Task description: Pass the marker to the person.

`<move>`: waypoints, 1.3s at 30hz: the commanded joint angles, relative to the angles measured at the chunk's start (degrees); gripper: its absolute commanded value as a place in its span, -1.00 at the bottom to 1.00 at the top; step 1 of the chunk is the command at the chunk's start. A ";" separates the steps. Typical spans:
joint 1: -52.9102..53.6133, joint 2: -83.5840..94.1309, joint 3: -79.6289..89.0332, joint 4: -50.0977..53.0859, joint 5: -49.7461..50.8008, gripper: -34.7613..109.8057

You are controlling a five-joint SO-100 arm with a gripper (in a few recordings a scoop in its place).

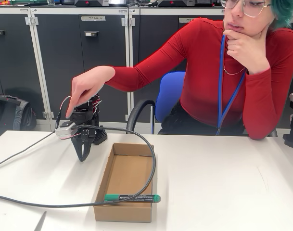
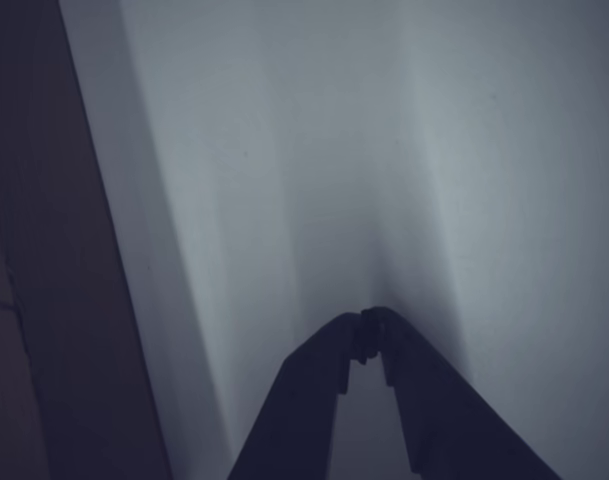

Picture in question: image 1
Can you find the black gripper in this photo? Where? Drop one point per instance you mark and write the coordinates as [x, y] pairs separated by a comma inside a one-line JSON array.
[[84, 134]]

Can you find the green capped black marker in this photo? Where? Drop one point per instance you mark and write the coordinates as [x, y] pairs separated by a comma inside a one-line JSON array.
[[110, 197]]

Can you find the right forearm in red sleeve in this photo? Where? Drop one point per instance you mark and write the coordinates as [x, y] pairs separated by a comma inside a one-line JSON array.
[[129, 78]]

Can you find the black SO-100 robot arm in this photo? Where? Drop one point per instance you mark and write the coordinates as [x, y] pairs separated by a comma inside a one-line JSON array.
[[100, 138]]

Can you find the left forearm in red sleeve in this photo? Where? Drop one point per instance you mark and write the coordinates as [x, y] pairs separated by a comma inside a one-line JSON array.
[[261, 103]]

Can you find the person in red top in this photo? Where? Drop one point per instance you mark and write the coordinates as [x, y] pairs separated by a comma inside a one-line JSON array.
[[201, 72]]

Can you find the person's right hand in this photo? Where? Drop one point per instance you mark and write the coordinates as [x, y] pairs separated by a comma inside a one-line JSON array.
[[88, 84]]

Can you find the person's left hand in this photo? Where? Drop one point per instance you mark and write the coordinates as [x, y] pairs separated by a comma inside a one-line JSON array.
[[249, 53]]

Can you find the brown cardboard box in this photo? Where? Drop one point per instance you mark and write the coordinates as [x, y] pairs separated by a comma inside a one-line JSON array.
[[127, 173]]

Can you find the black grey backpack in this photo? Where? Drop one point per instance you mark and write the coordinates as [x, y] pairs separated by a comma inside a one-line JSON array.
[[14, 113]]

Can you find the white paper sheet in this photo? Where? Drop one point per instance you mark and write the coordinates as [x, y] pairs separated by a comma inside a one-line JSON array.
[[41, 220]]

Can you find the grey cabinet with dark doors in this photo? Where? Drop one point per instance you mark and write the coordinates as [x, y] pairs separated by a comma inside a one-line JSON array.
[[59, 60], [148, 36]]

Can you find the blue chair with black armrests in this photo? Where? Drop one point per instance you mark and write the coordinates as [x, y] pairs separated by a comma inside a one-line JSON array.
[[168, 96]]

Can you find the tape label team 4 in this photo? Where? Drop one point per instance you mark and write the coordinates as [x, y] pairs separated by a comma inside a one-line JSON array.
[[93, 18]]

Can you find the black machine with red logo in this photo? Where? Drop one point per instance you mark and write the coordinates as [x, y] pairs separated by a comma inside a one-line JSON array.
[[175, 3], [88, 3]]

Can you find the green crate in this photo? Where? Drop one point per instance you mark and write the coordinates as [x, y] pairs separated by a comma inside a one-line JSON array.
[[23, 2]]

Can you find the tape label team 5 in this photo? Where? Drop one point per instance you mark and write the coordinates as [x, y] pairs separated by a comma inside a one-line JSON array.
[[188, 20]]

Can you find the gold rimmed glasses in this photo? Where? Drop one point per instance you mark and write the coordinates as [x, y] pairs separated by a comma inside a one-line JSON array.
[[252, 9]]

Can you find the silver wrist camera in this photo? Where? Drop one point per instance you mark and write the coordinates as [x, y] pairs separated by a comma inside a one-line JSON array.
[[64, 131]]

